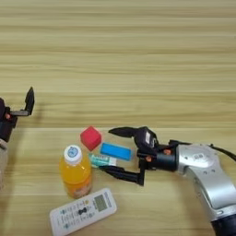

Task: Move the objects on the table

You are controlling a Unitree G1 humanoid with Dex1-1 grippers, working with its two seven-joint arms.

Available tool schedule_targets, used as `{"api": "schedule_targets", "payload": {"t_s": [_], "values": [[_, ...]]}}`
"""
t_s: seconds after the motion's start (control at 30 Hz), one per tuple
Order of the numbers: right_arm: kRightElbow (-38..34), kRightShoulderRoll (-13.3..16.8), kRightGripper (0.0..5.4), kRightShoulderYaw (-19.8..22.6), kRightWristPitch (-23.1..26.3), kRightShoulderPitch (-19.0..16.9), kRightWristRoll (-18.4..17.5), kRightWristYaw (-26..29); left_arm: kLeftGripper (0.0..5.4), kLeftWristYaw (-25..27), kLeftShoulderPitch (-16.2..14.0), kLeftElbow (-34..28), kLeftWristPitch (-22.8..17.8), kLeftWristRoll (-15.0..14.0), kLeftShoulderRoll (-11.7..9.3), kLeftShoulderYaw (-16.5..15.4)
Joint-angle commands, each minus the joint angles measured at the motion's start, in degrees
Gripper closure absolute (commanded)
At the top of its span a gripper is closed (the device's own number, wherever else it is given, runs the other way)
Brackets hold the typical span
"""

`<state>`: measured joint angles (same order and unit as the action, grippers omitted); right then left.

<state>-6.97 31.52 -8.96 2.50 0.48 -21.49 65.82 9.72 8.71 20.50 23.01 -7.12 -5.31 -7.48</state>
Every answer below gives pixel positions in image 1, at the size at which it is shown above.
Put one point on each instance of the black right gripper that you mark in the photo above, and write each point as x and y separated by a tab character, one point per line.
162	159

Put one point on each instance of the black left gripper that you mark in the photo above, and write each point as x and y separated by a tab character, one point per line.
6	129

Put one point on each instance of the green white glue stick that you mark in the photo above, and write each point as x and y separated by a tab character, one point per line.
103	159

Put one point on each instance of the orange juice bottle white cap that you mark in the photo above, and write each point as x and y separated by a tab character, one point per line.
75	175

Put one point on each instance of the white remote control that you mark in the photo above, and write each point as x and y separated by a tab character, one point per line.
80	213

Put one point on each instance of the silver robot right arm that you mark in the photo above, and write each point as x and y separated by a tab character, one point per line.
209	181

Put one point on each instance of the blue rectangular block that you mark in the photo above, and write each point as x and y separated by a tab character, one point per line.
116	151

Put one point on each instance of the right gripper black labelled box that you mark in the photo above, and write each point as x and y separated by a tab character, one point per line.
146	139

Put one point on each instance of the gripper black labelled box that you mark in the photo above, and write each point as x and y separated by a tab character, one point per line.
2	106
146	139

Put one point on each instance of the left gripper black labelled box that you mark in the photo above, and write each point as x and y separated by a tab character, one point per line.
2	106

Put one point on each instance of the red cube block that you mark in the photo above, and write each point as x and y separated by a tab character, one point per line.
91	137

